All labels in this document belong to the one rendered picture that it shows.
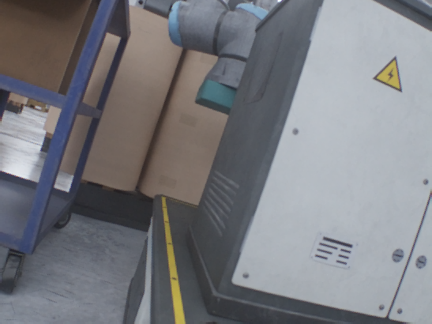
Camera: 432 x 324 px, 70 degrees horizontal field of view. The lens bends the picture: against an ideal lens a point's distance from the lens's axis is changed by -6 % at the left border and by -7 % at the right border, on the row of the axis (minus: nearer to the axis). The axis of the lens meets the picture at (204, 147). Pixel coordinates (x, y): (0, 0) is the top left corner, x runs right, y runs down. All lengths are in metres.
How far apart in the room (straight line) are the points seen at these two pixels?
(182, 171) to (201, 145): 0.17
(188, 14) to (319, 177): 0.76
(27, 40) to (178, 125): 0.96
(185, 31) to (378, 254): 0.83
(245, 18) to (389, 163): 0.67
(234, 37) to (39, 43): 0.54
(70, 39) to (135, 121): 0.80
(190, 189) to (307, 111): 1.32
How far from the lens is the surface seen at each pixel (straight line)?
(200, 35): 1.07
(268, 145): 0.44
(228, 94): 0.97
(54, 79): 0.91
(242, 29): 1.03
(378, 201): 0.52
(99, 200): 1.82
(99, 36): 0.90
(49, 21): 0.95
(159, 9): 1.77
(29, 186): 1.58
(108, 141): 1.63
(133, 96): 1.64
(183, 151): 1.68
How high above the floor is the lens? 0.53
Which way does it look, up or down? level
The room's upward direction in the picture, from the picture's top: 19 degrees clockwise
